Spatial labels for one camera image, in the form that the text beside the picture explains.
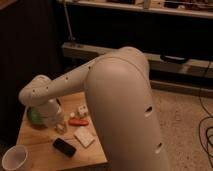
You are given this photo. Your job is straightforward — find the black phone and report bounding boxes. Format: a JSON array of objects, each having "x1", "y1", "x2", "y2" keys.
[{"x1": 53, "y1": 138, "x2": 76, "y2": 157}]

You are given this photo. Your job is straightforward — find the low metal shelf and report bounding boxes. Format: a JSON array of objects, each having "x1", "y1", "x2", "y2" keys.
[{"x1": 61, "y1": 42, "x2": 213, "y2": 79}]

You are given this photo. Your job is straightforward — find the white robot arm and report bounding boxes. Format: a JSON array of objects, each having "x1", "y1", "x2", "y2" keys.
[{"x1": 19, "y1": 47, "x2": 171, "y2": 171}]

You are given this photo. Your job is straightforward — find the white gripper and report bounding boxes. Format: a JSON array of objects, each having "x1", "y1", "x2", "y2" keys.
[{"x1": 37, "y1": 99, "x2": 67, "y2": 134}]

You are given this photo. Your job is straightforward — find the white rectangular box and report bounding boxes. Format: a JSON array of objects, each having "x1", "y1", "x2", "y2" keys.
[{"x1": 74, "y1": 127, "x2": 95, "y2": 148}]

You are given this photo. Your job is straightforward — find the white dotted cube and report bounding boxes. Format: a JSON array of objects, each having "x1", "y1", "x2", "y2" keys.
[{"x1": 77, "y1": 105, "x2": 89, "y2": 118}]

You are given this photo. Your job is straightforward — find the wooden table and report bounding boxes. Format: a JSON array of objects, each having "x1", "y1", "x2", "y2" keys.
[{"x1": 16, "y1": 91, "x2": 109, "y2": 171}]

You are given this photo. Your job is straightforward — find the black cables on floor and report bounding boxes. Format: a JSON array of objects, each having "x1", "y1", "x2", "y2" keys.
[{"x1": 198, "y1": 61, "x2": 213, "y2": 160}]

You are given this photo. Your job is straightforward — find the green ceramic bowl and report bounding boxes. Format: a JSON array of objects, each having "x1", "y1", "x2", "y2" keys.
[{"x1": 27, "y1": 107, "x2": 43, "y2": 126}]

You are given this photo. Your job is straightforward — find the orange red marker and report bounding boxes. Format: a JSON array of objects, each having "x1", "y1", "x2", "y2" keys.
[{"x1": 68, "y1": 119, "x2": 89, "y2": 126}]

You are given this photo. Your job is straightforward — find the upper wooden shelf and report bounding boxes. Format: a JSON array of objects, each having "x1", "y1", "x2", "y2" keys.
[{"x1": 56, "y1": 0, "x2": 213, "y2": 19}]

